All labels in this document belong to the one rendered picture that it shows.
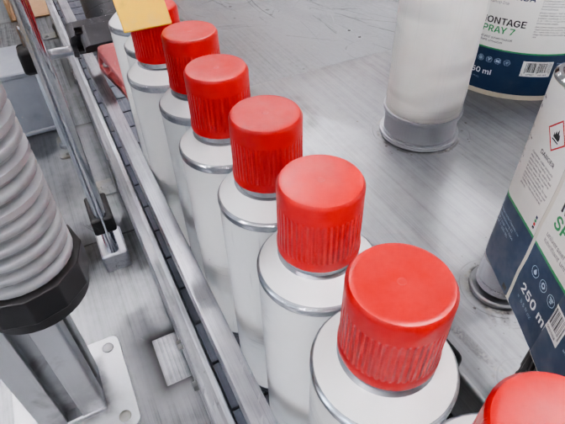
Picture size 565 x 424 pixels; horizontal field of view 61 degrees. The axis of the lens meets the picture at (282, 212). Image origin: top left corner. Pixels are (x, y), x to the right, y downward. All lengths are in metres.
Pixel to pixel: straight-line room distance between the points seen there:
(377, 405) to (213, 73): 0.17
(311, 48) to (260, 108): 0.69
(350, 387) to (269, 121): 0.11
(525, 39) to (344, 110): 0.22
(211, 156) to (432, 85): 0.31
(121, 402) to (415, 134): 0.39
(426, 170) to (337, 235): 0.37
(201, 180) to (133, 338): 0.22
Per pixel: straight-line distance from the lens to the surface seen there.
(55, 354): 0.35
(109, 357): 0.45
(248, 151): 0.21
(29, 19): 0.33
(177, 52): 0.29
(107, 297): 0.49
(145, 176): 0.39
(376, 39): 0.95
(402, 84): 0.53
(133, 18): 0.33
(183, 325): 0.39
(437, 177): 0.53
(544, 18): 0.65
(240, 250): 0.24
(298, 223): 0.17
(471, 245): 0.46
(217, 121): 0.25
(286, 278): 0.19
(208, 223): 0.29
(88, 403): 0.41
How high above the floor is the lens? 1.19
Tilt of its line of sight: 42 degrees down
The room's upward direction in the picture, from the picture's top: 2 degrees counter-clockwise
